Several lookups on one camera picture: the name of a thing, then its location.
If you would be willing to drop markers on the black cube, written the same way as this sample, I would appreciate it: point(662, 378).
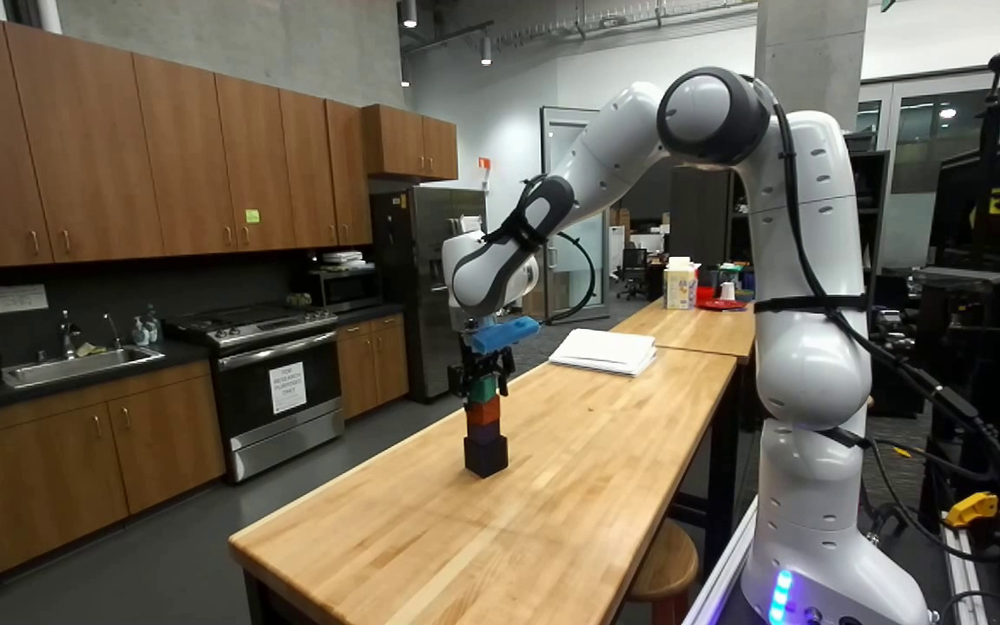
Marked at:
point(487, 456)

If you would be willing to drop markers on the narrow wooden base cabinet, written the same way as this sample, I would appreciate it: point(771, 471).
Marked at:
point(372, 365)

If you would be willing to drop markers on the white paper stack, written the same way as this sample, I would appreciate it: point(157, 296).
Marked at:
point(604, 352)

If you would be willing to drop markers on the white wall plate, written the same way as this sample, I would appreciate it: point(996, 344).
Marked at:
point(19, 300)

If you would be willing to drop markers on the aluminium frame rail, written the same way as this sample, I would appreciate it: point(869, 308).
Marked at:
point(716, 575)

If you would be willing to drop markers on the round wooden stool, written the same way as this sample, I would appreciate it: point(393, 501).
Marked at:
point(664, 566)

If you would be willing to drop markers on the green sticky note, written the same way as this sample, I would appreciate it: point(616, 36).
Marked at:
point(252, 218)

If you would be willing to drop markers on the stainless oven range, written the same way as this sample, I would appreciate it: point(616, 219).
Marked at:
point(278, 447)

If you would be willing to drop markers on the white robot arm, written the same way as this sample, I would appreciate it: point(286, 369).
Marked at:
point(808, 347)

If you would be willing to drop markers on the microwave oven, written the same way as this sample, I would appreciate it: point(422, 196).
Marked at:
point(344, 287)

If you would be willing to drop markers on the dark refrigerator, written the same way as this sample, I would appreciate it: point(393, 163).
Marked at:
point(418, 290)

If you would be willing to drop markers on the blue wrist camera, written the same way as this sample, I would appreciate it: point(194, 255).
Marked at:
point(503, 336)

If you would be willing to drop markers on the black equipment stand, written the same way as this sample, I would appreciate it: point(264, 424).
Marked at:
point(996, 264)

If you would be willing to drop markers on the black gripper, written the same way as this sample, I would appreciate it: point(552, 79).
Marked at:
point(487, 365)

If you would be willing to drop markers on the grey door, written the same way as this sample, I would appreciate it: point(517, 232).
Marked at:
point(569, 151)

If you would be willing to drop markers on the concrete column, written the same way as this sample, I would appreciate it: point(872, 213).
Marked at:
point(811, 48)

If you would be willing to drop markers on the wide wooden base cabinet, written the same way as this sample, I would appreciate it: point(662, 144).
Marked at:
point(70, 474)

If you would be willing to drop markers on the red container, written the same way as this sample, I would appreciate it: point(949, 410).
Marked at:
point(723, 296)

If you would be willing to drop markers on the yellow clamp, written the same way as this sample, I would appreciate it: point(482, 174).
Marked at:
point(972, 509)

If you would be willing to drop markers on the long wooden wall cabinets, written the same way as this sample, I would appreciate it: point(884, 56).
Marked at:
point(118, 151)

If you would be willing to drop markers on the small wooden wall cabinet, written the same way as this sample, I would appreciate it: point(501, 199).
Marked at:
point(407, 144)

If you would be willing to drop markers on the steel kitchen sink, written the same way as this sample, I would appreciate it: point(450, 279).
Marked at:
point(77, 369)

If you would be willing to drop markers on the white paper notice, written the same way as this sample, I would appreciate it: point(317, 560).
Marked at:
point(286, 388)

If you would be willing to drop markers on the ceiling spotlight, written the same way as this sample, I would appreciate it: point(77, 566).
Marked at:
point(407, 14)
point(482, 55)

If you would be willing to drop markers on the white carton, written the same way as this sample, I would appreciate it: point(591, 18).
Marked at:
point(681, 287)

